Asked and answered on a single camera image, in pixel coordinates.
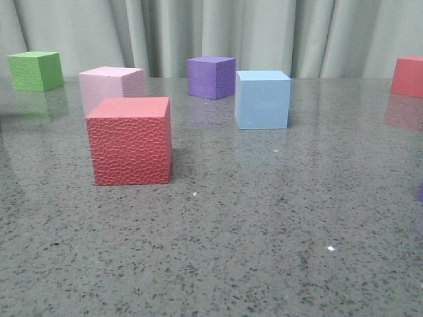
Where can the light blue foam cube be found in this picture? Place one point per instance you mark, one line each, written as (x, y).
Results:
(262, 99)

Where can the purple foam cube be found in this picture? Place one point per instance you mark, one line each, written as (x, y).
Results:
(211, 77)

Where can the red textured foam cube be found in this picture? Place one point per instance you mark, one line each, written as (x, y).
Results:
(130, 141)

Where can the pink foam cube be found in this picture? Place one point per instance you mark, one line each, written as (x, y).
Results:
(110, 82)

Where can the grey-green curtain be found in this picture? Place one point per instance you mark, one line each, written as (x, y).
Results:
(304, 39)

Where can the green foam cube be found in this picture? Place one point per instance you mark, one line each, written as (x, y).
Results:
(36, 71)

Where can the red foam cube far right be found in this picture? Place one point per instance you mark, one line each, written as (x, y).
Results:
(407, 77)

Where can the purple cube at right edge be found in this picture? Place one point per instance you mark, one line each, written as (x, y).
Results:
(420, 192)

